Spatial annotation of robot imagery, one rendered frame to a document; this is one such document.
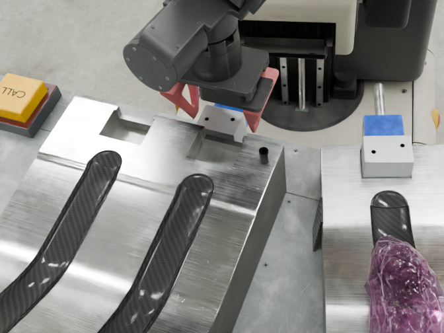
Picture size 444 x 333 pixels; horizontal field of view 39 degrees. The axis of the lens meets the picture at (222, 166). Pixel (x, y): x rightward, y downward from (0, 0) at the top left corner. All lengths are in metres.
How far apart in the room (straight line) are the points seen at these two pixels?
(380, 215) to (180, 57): 0.26
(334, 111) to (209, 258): 0.94
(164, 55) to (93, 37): 1.67
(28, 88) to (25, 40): 1.43
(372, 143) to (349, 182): 0.05
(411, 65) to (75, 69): 1.11
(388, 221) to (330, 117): 0.85
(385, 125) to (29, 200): 0.39
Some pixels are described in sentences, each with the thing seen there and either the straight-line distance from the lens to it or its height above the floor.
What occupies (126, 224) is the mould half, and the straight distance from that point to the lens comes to 0.65.
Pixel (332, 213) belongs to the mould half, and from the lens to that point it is 0.67.
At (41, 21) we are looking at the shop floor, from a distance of 2.36.
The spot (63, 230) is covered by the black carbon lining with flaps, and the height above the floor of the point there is 0.88.
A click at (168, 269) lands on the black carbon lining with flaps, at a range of 0.63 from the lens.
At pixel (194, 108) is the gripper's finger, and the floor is 0.85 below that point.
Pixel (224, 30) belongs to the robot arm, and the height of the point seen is 1.00.
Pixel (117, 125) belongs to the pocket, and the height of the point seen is 0.87.
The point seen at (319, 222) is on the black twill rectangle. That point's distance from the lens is 0.66.
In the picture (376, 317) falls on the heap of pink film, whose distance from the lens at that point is 0.57.
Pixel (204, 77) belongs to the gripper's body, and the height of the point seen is 0.94.
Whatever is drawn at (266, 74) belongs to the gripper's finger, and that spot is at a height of 0.91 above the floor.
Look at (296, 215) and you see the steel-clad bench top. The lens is 0.73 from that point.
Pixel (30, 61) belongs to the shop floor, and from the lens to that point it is 2.23.
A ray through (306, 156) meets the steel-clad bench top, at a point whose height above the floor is 0.80.
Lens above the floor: 1.43
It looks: 54 degrees down
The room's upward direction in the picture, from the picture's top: 11 degrees counter-clockwise
